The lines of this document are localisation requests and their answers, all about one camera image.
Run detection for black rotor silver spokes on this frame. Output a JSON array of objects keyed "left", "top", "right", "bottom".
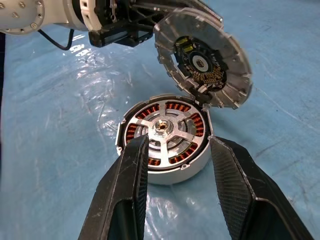
[{"left": 119, "top": 99, "right": 210, "bottom": 172}]

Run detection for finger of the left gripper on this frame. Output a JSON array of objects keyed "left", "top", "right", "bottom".
[
  {"left": 129, "top": 3, "right": 173, "bottom": 25},
  {"left": 184, "top": 0, "right": 224, "bottom": 23}
]

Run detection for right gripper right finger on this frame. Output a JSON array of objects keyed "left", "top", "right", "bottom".
[{"left": 209, "top": 136, "right": 316, "bottom": 240}]

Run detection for silver motor rotor disc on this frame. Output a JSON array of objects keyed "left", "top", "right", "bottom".
[{"left": 152, "top": 7, "right": 254, "bottom": 111}]

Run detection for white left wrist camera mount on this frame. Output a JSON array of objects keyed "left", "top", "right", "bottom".
[{"left": 67, "top": 0, "right": 105, "bottom": 33}]

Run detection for silver motor base copper windings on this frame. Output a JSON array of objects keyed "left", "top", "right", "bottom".
[{"left": 115, "top": 92, "right": 214, "bottom": 186}]

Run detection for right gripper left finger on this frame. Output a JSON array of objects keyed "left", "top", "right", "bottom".
[{"left": 77, "top": 134, "right": 150, "bottom": 240}]

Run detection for blue plastic table sheet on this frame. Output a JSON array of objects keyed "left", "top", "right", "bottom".
[{"left": 0, "top": 0, "right": 320, "bottom": 240}]

